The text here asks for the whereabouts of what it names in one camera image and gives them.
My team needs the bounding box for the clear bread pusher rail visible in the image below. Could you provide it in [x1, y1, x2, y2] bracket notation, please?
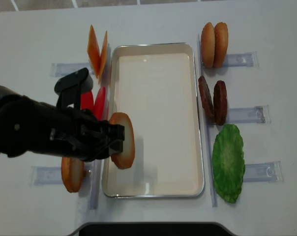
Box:
[30, 165, 94, 186]

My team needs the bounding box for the toasted bread slice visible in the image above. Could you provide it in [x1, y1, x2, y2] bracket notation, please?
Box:
[109, 112, 135, 170]
[61, 157, 85, 193]

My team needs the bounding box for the clear left divider strip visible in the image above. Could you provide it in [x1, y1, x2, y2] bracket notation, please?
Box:
[90, 160, 102, 209]

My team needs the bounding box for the right orange cheese slice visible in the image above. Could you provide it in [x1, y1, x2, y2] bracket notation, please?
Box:
[98, 31, 108, 84]

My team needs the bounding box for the dark base at bottom edge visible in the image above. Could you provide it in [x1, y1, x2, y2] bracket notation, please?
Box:
[74, 222, 232, 236]

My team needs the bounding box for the brown meat patty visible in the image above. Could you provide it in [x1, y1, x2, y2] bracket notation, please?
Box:
[213, 80, 228, 125]
[198, 75, 214, 122]

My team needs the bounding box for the white metal tray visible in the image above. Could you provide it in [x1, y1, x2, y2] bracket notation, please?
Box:
[102, 43, 204, 198]

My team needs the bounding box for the orange cheese slice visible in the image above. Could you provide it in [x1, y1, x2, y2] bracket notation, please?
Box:
[98, 31, 108, 84]
[87, 25, 100, 78]

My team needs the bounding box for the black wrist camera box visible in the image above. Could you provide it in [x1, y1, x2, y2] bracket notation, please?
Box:
[54, 67, 93, 110]

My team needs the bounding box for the left brown meat patty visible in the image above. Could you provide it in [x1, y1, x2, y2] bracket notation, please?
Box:
[198, 75, 214, 122]

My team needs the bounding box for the bun half rack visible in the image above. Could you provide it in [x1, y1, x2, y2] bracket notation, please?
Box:
[213, 22, 228, 68]
[201, 22, 215, 68]

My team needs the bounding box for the left bun half right rack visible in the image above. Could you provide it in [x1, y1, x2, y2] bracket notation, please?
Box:
[201, 22, 215, 68]

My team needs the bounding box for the clear cheese pusher rail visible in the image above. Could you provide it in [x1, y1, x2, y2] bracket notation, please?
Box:
[50, 62, 94, 77]

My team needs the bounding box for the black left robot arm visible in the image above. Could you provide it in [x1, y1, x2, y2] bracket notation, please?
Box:
[0, 86, 124, 162]

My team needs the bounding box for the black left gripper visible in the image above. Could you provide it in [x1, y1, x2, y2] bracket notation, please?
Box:
[50, 111, 124, 162]

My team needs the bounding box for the right brown meat patty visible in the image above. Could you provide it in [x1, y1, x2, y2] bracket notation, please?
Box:
[213, 80, 228, 125]

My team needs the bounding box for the green lettuce leaf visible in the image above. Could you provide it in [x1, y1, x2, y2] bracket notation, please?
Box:
[212, 124, 245, 204]

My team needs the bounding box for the toasted bread slice in rack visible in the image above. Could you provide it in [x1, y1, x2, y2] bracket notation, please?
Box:
[61, 157, 85, 193]

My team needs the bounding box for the left orange cheese slice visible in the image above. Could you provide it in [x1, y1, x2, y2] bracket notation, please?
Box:
[87, 25, 100, 78]

